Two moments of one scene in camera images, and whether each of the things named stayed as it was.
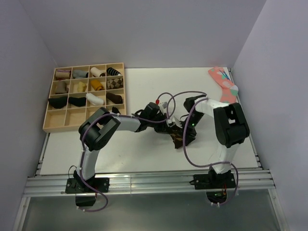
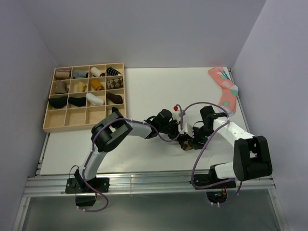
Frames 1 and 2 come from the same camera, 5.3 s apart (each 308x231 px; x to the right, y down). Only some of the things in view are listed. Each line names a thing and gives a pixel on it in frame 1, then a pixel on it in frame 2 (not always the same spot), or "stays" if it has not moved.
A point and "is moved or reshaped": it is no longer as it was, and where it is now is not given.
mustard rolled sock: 97,85 stays
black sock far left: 59,102 stays
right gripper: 189,138 -> 195,140
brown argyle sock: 177,140 is moved or reshaped
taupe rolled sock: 61,88 stays
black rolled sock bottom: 115,110 stays
